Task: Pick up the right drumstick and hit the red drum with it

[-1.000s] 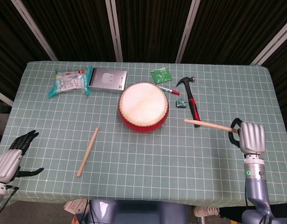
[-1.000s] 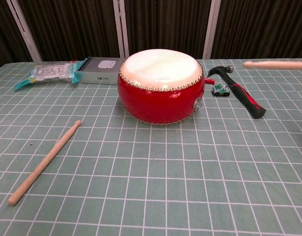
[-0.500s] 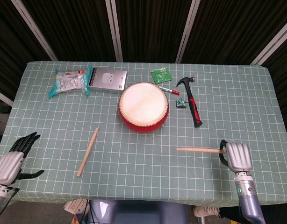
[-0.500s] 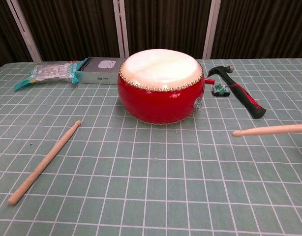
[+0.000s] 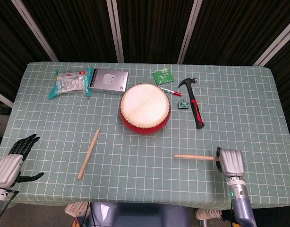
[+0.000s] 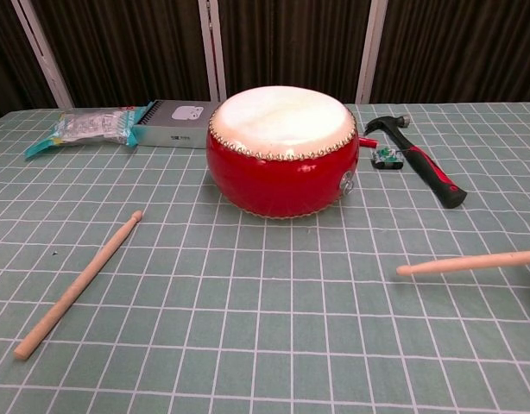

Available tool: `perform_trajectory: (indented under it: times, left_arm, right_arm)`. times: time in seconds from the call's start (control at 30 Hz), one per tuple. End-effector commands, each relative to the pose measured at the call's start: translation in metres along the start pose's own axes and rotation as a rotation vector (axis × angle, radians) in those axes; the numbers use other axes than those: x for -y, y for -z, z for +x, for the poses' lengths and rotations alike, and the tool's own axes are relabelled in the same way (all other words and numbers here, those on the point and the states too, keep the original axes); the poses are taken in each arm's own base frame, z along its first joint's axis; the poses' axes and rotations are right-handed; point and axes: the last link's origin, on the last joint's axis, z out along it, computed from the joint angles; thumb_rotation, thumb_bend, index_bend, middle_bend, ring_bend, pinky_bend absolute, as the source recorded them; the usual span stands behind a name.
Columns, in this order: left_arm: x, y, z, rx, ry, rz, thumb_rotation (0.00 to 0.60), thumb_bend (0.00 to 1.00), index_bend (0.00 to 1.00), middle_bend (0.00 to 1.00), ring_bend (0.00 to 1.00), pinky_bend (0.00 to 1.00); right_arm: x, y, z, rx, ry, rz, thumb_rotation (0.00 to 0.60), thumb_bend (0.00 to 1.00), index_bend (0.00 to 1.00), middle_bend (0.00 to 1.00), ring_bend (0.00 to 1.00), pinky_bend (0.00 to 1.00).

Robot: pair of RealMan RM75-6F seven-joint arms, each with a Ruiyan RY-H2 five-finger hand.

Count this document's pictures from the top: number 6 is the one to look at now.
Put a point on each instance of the teal clear snack bag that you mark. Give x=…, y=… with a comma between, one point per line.
x=83, y=129

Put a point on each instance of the green checked tablecloth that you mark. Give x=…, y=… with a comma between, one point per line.
x=265, y=328

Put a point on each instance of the black red claw hammer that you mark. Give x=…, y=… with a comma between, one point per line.
x=424, y=166

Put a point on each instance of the red drum with white skin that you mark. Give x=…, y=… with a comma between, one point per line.
x=282, y=172

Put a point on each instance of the silver earbuds box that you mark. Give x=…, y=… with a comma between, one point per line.
x=174, y=127

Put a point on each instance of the small green circuit module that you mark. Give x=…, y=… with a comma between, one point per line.
x=388, y=158

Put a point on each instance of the white partition post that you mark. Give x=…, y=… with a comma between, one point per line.
x=45, y=56
x=212, y=52
x=372, y=52

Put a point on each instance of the wooden drumstick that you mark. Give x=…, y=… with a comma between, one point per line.
x=472, y=262
x=79, y=282

